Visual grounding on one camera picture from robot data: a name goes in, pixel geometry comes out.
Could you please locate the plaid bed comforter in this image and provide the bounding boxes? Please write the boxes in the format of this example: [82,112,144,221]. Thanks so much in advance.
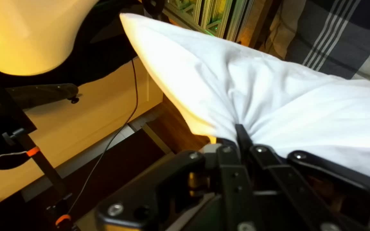
[273,0,370,89]

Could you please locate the green framed items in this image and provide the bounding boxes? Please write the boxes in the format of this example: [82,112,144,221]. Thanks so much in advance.
[165,0,257,44]

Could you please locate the light wooden table board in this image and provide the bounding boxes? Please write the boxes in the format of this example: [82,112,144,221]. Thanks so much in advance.
[0,56,165,215]

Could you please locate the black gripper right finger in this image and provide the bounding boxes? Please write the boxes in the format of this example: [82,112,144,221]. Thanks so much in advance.
[240,134,370,231]

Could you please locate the black metal stand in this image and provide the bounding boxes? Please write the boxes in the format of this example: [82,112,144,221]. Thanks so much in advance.
[0,57,82,170]

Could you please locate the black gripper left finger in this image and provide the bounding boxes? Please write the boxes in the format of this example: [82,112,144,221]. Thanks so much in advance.
[94,121,255,231]

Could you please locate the thin black wire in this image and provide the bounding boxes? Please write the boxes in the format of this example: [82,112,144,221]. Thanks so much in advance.
[67,57,141,215]

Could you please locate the white pillow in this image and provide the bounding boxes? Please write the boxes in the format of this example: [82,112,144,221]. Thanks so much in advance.
[119,11,370,184]

